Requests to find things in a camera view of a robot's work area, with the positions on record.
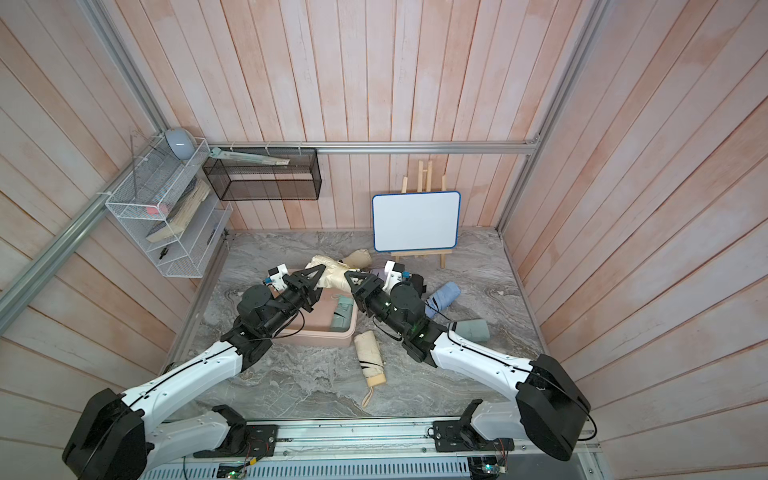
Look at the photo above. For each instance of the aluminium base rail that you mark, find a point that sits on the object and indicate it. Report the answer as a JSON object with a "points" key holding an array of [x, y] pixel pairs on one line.
{"points": [[406, 448]]}

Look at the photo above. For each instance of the grey round speaker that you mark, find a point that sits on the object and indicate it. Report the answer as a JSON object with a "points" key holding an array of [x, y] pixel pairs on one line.
{"points": [[181, 142]]}

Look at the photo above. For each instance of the pink plastic storage box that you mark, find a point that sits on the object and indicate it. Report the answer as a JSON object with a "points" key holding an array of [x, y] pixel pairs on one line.
{"points": [[313, 329]]}

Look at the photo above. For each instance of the beige umbrella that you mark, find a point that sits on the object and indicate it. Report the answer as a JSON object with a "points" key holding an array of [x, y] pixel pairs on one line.
{"points": [[333, 277], [358, 259], [370, 362]]}

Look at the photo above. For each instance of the book on shelf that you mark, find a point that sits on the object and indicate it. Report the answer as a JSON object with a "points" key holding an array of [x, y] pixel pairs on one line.
{"points": [[182, 213]]}

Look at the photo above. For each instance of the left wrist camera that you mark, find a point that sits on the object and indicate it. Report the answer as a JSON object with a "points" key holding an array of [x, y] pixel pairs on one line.
{"points": [[275, 278]]}

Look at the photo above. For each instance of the mint umbrella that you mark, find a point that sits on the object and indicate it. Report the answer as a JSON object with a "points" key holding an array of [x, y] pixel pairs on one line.
{"points": [[476, 330], [342, 314]]}

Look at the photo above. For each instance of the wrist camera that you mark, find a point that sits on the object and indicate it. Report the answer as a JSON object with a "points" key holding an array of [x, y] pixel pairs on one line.
{"points": [[395, 273], [275, 278]]}

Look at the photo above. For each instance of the flat item on basket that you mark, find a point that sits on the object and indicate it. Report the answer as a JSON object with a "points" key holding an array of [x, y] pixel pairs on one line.
{"points": [[233, 158]]}

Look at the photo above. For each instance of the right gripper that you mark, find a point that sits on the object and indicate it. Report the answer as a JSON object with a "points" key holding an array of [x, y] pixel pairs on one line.
{"points": [[374, 291]]}

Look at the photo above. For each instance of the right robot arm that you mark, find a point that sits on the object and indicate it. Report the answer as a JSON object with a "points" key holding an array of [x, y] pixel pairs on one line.
{"points": [[551, 409]]}

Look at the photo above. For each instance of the mint umbrella front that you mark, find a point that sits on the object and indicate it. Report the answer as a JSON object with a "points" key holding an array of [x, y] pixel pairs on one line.
{"points": [[342, 314]]}

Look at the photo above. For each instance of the blue folded umbrella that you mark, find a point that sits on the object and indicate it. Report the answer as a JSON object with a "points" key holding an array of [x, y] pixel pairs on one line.
{"points": [[441, 299]]}

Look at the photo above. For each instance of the white board blue frame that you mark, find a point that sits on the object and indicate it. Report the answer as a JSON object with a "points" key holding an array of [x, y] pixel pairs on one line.
{"points": [[418, 221]]}

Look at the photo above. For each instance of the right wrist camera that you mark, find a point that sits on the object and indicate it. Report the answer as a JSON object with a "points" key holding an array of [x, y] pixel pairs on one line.
{"points": [[395, 273]]}

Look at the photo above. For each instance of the black wire basket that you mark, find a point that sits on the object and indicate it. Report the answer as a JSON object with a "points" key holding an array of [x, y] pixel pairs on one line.
{"points": [[300, 181]]}

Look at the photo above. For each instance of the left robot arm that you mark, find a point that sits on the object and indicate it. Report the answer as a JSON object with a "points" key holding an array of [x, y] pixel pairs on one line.
{"points": [[121, 435]]}

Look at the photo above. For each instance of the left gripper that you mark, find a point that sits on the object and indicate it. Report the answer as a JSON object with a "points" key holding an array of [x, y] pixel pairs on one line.
{"points": [[308, 294]]}

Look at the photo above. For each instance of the white wire shelf rack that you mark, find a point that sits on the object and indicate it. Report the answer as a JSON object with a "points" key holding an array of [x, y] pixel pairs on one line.
{"points": [[154, 183]]}

